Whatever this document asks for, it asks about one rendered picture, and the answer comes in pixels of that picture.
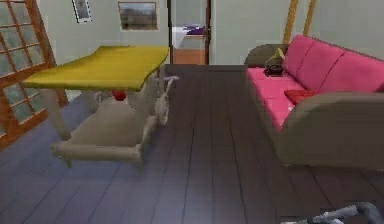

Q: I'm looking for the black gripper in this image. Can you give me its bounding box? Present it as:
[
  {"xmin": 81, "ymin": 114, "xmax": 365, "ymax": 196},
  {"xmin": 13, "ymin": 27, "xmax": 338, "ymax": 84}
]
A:
[{"xmin": 307, "ymin": 201, "xmax": 384, "ymax": 224}]

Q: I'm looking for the pink sofa with beige arms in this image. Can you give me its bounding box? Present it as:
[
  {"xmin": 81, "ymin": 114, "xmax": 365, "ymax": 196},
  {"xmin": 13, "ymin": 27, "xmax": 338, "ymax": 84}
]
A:
[{"xmin": 244, "ymin": 34, "xmax": 384, "ymax": 170}]

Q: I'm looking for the red cushion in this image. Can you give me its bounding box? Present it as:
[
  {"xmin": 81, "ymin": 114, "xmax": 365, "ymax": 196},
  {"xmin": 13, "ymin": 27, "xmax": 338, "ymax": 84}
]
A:
[{"xmin": 283, "ymin": 88, "xmax": 318, "ymax": 106}]

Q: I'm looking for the black and olive bag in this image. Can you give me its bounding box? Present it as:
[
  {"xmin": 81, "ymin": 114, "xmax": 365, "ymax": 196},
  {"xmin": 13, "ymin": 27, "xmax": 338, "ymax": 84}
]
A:
[{"xmin": 263, "ymin": 47, "xmax": 287, "ymax": 77}]

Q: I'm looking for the brown room door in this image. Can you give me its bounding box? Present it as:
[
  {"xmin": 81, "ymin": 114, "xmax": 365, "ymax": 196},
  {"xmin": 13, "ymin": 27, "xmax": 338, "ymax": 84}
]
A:
[{"xmin": 203, "ymin": 0, "xmax": 212, "ymax": 66}]

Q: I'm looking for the purple cloth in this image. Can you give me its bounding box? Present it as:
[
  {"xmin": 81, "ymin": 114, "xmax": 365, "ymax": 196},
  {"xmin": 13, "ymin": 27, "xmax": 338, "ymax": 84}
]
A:
[{"xmin": 185, "ymin": 25, "xmax": 205, "ymax": 36}]

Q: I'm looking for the white bed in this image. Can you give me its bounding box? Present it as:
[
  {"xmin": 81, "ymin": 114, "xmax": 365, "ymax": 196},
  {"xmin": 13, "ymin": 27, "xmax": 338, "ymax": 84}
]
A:
[{"xmin": 172, "ymin": 26, "xmax": 205, "ymax": 51}]

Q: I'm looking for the red ball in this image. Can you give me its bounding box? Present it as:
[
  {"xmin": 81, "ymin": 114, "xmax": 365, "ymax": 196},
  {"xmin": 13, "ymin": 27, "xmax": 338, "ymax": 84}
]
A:
[{"xmin": 111, "ymin": 90, "xmax": 128, "ymax": 102}]

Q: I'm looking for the yellow top beige table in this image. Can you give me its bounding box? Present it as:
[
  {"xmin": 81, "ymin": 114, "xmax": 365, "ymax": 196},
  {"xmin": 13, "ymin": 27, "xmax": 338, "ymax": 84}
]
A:
[{"xmin": 21, "ymin": 45, "xmax": 180, "ymax": 172}]

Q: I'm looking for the brown framed landscape picture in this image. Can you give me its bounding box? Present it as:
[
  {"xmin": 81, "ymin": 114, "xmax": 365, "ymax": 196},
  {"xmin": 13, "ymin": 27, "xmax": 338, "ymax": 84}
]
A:
[{"xmin": 117, "ymin": 1, "xmax": 158, "ymax": 31}]

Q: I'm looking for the wooden framed glass window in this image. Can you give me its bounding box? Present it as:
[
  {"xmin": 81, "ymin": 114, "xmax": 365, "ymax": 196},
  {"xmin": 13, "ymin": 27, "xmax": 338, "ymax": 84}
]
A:
[{"xmin": 0, "ymin": 0, "xmax": 69, "ymax": 150}]

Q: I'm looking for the orange wooden post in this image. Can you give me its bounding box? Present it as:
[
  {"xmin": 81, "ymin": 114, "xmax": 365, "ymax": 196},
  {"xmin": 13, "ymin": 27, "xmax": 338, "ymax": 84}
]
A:
[
  {"xmin": 282, "ymin": 0, "xmax": 300, "ymax": 45},
  {"xmin": 302, "ymin": 0, "xmax": 318, "ymax": 38}
]

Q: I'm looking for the white framed wall picture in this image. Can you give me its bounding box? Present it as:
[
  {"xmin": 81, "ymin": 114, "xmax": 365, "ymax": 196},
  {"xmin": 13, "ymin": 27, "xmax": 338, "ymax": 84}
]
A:
[{"xmin": 71, "ymin": 0, "xmax": 93, "ymax": 24}]

